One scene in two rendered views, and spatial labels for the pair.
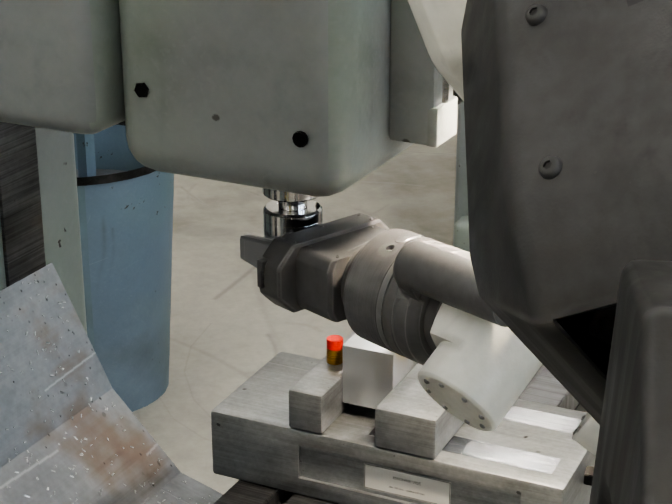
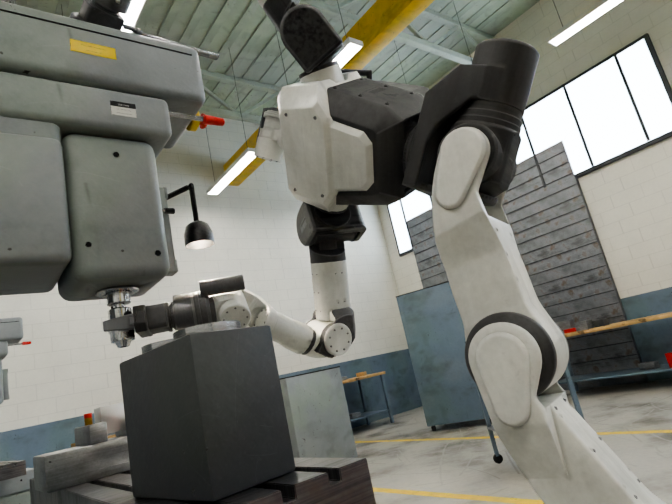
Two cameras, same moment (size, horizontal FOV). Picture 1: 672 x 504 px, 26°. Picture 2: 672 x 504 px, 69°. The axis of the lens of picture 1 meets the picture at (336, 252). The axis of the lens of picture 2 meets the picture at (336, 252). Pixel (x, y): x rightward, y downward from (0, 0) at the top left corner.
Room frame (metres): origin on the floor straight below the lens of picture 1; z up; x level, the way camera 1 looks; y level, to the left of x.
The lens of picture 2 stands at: (0.24, 0.76, 1.05)
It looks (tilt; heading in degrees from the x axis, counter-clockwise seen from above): 13 degrees up; 294
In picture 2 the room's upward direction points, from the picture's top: 12 degrees counter-clockwise
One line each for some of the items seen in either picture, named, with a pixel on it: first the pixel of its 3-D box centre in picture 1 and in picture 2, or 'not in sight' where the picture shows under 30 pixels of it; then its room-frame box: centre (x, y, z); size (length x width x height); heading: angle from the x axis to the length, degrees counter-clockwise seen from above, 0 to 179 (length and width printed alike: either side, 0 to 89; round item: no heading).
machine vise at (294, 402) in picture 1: (408, 426); (126, 442); (1.24, -0.07, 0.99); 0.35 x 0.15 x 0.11; 65
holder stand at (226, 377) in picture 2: not in sight; (200, 407); (0.73, 0.23, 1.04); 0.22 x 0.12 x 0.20; 161
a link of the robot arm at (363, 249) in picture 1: (369, 281); (166, 318); (1.02, -0.03, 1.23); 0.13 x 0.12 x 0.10; 131
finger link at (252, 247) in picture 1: (263, 257); (119, 323); (1.07, 0.06, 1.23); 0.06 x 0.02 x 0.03; 41
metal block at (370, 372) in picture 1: (380, 366); (110, 419); (1.25, -0.04, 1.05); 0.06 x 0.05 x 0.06; 155
